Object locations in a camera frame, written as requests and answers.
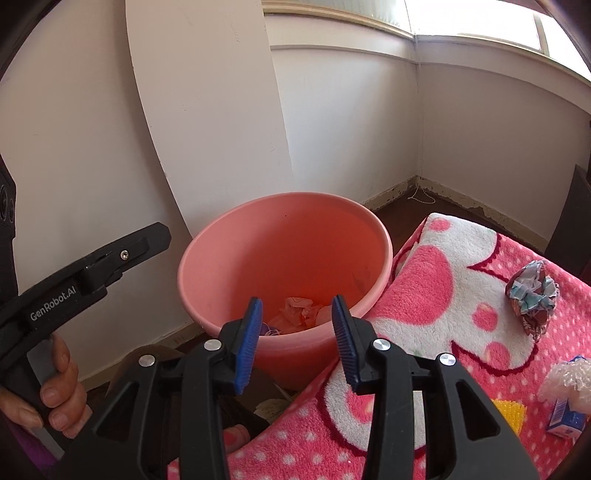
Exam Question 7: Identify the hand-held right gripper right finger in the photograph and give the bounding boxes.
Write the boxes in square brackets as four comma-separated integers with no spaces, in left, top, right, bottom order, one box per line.
[331,294,541,480]

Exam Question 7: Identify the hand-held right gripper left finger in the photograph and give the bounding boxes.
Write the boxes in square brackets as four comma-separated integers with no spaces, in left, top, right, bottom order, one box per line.
[55,296,264,480]

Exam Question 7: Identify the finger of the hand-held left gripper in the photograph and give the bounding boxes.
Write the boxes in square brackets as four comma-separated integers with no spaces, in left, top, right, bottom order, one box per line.
[78,222,172,299]

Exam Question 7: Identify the pink plastic bucket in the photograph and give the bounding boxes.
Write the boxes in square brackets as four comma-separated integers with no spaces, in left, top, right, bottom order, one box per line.
[178,193,394,392]

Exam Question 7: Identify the person's left hand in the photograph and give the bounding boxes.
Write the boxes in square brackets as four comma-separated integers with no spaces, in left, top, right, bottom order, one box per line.
[0,335,93,439]

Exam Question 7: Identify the crumpled pale paper wad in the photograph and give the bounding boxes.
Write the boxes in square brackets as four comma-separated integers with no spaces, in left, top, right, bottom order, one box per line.
[270,295,335,335]

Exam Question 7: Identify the white crumpled tissue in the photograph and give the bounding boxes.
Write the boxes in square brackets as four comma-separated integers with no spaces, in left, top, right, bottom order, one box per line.
[254,397,291,422]

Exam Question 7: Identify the pink printed blanket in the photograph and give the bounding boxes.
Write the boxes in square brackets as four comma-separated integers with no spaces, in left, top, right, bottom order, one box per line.
[167,212,591,480]

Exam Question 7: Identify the white rounded board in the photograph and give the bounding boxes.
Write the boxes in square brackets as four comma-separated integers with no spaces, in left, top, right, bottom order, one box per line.
[124,0,294,241]

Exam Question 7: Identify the yellow textured piece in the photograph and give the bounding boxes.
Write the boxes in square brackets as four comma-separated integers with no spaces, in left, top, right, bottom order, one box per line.
[490,398,526,435]

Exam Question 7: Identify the crumpled printed wrapper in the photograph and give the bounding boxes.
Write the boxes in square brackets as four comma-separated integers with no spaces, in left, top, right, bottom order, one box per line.
[505,259,560,341]

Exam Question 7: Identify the white crumpled plastic wrapper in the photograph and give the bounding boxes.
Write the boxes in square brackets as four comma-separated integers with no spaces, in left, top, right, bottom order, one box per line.
[538,355,591,407]

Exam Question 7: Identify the small blue white carton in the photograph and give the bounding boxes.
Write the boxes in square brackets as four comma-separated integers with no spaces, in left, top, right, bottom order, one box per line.
[546,398,587,439]

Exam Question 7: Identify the dark brown cabinet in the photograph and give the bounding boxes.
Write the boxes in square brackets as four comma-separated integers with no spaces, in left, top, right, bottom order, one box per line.
[544,164,591,278]

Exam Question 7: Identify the window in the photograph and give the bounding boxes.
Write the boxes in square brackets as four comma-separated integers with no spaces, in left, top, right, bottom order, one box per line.
[263,0,591,75]

